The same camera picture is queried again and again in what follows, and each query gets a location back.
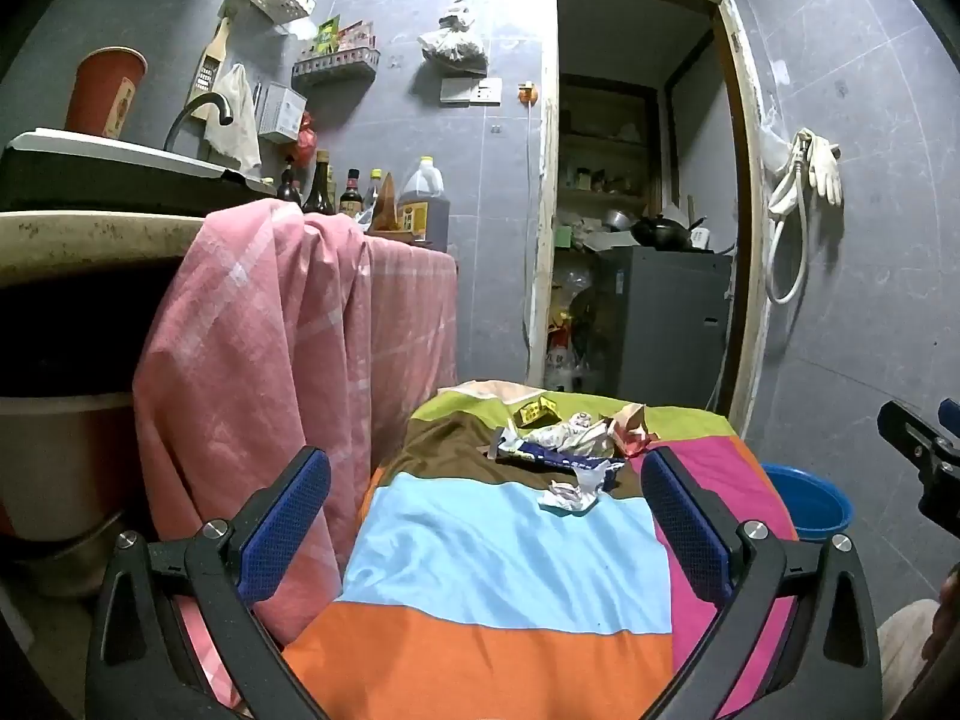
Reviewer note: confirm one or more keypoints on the plastic bottle red cap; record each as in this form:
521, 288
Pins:
562, 364

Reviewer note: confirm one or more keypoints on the beige plastic bucket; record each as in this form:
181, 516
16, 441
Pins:
60, 465

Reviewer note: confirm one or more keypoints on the metal basin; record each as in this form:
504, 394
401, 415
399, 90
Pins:
67, 562

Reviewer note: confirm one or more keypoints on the metal pot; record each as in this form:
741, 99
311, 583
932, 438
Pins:
619, 220

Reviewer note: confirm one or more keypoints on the white wall switch plate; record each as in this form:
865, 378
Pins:
472, 90

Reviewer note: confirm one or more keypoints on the white rubber gloves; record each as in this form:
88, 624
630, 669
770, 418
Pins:
825, 169

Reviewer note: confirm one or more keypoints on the large white wrapper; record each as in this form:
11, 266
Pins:
566, 433

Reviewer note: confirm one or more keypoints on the red paper cup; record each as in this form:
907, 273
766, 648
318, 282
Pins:
105, 94

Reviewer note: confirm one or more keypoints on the person's right forearm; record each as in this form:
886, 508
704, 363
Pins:
949, 615

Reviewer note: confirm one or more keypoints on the white perforated container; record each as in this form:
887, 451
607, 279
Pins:
699, 238

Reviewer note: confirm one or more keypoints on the white wall box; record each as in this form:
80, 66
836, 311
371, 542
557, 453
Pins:
281, 112

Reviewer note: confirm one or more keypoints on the white hanging plastic bag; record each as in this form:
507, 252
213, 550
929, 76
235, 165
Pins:
450, 37

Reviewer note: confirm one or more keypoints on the grey wall shelf basket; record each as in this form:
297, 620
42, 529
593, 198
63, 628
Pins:
334, 67

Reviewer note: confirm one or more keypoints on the grey cabinet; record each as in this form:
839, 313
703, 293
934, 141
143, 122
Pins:
667, 322

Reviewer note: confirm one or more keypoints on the wooden door frame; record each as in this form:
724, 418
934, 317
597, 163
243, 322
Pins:
742, 165

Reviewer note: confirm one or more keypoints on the red and beige wrapper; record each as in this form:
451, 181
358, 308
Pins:
634, 427

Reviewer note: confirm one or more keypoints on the blue snack wrapper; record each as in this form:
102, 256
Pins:
547, 456

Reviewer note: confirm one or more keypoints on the wooden grater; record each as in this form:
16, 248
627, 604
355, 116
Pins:
214, 64

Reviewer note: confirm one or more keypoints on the wooden shelf unit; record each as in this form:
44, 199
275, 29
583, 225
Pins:
607, 135

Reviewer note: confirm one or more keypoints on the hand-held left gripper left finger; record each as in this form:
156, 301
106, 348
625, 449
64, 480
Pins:
289, 532

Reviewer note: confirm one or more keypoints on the person's beige trousers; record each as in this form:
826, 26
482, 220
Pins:
904, 652

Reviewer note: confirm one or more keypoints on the orange wall hook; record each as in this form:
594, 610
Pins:
529, 92

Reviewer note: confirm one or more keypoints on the blue plastic bucket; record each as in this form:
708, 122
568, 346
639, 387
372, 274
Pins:
814, 502

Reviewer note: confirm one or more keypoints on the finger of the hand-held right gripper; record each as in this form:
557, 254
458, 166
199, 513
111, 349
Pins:
911, 439

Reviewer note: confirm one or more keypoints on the small white paper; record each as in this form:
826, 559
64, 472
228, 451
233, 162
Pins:
568, 496

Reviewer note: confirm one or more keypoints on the large oil jug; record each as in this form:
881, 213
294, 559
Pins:
424, 206

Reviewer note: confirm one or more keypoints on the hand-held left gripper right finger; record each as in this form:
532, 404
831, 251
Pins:
686, 532

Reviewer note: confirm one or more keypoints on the colourful striped blanket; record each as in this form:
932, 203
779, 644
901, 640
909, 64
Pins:
487, 540

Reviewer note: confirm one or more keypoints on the curved black faucet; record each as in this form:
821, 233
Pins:
196, 103

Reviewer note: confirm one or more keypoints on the black wok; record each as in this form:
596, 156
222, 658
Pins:
660, 232

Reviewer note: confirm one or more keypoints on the black sink white rim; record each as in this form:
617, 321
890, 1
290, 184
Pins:
90, 176

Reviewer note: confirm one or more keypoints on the pink checked cloth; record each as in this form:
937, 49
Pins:
255, 360

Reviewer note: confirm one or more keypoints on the red plastic bag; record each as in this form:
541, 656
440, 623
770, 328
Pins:
306, 141

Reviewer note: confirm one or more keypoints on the white hanging rag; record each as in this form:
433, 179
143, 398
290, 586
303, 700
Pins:
236, 120

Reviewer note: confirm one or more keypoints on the bunch of seasoning packets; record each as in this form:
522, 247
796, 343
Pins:
341, 34

